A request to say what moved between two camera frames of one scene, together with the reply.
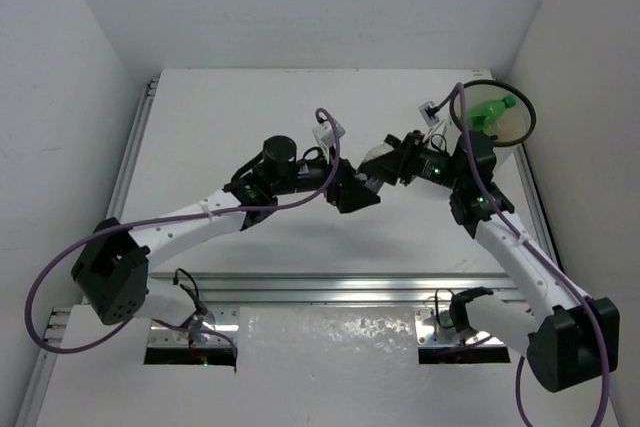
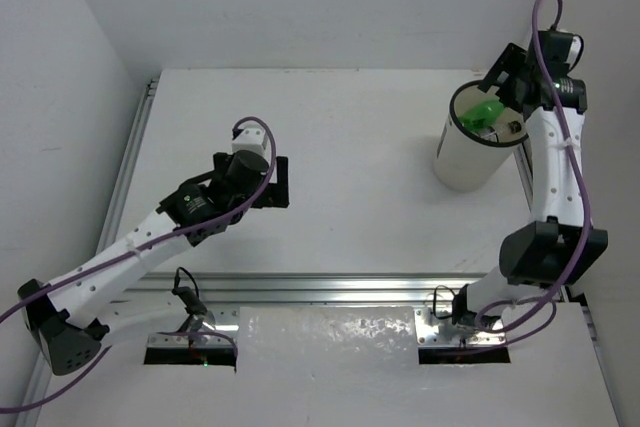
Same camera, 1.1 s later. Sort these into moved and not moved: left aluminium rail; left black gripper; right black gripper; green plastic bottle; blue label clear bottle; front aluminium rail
Moved: left black gripper; blue label clear bottle; right black gripper
Not moved: left aluminium rail; green plastic bottle; front aluminium rail
